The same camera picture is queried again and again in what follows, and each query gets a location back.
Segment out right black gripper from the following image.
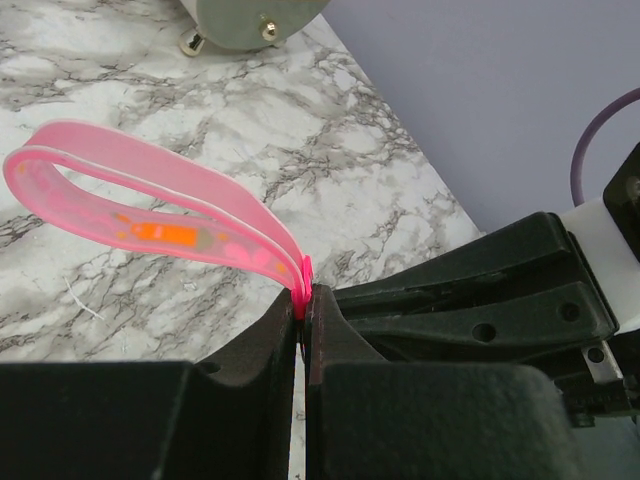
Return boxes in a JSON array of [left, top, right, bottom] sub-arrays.
[[344, 282, 639, 428]]

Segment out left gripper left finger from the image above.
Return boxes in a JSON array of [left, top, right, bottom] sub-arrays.
[[1, 294, 296, 479]]

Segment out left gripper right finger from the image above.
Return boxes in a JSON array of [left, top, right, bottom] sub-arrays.
[[304, 285, 583, 479]]

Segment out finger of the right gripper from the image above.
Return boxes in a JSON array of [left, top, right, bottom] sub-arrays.
[[334, 212, 590, 315]]

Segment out pink strap keyring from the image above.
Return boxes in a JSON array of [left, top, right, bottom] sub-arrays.
[[3, 120, 313, 319]]

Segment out round beige drawer box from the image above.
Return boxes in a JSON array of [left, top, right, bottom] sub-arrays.
[[179, 0, 329, 57]]

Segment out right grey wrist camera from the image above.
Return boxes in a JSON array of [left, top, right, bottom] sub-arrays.
[[560, 198, 639, 334]]

